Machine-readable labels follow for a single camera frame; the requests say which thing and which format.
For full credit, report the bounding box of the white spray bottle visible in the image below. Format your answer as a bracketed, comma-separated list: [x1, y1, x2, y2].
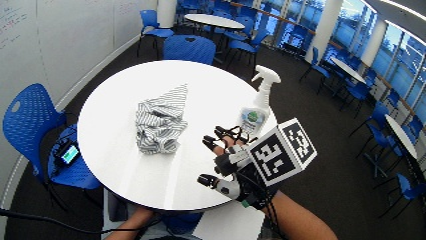
[239, 64, 283, 141]

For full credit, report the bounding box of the white marker cube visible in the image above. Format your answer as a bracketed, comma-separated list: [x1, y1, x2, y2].
[247, 117, 320, 187]

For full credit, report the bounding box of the striped grey white cloth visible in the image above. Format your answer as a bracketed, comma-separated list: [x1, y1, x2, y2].
[135, 83, 191, 156]

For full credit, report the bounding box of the blue plastic chair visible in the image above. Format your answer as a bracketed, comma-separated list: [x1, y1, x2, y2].
[163, 34, 219, 66]
[136, 9, 176, 58]
[2, 82, 104, 192]

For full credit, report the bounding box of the white round side table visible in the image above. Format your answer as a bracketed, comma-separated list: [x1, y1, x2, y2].
[183, 13, 247, 31]
[384, 114, 420, 160]
[329, 56, 368, 85]

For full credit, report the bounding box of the smartphone with lit screen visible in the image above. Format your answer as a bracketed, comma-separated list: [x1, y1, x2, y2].
[59, 143, 82, 166]

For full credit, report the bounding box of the wooden window handrail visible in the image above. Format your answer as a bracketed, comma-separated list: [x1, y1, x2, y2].
[228, 0, 426, 116]

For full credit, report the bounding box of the white round pillar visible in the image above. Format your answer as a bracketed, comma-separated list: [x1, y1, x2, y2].
[156, 0, 180, 30]
[304, 0, 345, 64]

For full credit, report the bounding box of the thin black glove cable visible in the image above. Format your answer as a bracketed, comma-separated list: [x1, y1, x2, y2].
[259, 186, 288, 240]

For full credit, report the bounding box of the thick black cable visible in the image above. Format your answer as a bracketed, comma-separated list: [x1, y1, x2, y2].
[0, 207, 164, 235]

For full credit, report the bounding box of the whiteboard wall panel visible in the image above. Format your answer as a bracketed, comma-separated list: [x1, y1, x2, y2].
[0, 0, 159, 111]

